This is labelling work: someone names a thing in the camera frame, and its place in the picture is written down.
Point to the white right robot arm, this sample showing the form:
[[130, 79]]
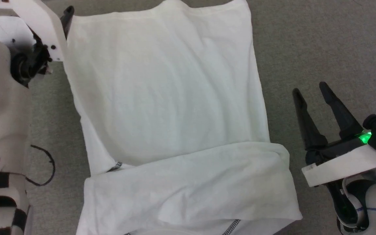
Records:
[[370, 209]]

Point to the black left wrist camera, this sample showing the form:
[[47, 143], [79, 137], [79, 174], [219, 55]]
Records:
[[28, 65]]

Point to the white garment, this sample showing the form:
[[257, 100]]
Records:
[[168, 98]]

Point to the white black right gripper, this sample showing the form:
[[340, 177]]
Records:
[[341, 163]]

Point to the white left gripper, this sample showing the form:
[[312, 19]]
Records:
[[41, 19]]

